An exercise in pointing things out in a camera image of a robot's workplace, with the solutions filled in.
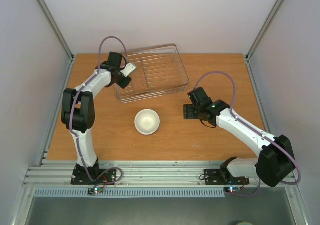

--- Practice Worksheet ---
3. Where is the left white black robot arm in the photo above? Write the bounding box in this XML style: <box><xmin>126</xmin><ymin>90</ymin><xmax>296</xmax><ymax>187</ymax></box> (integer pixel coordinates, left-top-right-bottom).
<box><xmin>61</xmin><ymin>52</ymin><xmax>137</xmax><ymax>184</ymax></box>

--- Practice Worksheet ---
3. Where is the grey slotted cable duct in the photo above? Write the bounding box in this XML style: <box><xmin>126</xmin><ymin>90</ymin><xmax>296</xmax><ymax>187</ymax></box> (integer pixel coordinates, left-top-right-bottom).
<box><xmin>33</xmin><ymin>187</ymin><xmax>225</xmax><ymax>199</ymax></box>

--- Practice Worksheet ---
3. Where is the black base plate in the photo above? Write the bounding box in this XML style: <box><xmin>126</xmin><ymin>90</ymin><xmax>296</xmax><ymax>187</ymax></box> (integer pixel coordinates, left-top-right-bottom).
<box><xmin>70</xmin><ymin>164</ymin><xmax>120</xmax><ymax>185</ymax></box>
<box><xmin>203</xmin><ymin>169</ymin><xmax>250</xmax><ymax>186</ymax></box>

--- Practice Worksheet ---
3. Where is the chrome wire dish rack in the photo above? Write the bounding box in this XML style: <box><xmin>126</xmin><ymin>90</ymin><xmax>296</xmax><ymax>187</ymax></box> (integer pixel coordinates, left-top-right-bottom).
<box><xmin>115</xmin><ymin>43</ymin><xmax>190</xmax><ymax>104</ymax></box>

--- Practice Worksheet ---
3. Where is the right small circuit board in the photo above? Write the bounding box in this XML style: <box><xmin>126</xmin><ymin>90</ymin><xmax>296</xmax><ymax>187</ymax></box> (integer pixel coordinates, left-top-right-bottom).
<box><xmin>224</xmin><ymin>186</ymin><xmax>243</xmax><ymax>193</ymax></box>

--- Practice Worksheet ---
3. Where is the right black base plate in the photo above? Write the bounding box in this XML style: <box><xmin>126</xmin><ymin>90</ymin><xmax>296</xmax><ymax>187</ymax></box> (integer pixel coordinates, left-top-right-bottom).
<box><xmin>203</xmin><ymin>169</ymin><xmax>250</xmax><ymax>186</ymax></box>

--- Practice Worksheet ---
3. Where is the white ceramic bowl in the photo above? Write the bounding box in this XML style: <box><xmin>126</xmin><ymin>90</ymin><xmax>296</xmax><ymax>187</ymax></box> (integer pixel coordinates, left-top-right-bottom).
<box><xmin>134</xmin><ymin>109</ymin><xmax>161</xmax><ymax>136</ymax></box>

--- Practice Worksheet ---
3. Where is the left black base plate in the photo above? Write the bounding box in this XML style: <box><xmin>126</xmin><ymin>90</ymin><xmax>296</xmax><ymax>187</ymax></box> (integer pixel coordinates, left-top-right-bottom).
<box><xmin>70</xmin><ymin>164</ymin><xmax>120</xmax><ymax>185</ymax></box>

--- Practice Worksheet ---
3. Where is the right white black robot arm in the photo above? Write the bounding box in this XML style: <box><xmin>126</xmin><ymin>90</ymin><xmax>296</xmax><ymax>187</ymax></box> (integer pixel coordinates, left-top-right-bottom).
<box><xmin>183</xmin><ymin>87</ymin><xmax>297</xmax><ymax>188</ymax></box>

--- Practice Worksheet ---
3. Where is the small circuit board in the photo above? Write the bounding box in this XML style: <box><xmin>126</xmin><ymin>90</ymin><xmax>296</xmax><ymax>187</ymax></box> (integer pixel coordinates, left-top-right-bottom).
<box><xmin>87</xmin><ymin>187</ymin><xmax>104</xmax><ymax>196</ymax></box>
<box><xmin>224</xmin><ymin>186</ymin><xmax>243</xmax><ymax>193</ymax></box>

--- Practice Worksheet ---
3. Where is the left small circuit board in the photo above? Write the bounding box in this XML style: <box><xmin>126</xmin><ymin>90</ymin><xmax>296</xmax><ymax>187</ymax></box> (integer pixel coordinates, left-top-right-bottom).
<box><xmin>87</xmin><ymin>187</ymin><xmax>104</xmax><ymax>196</ymax></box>

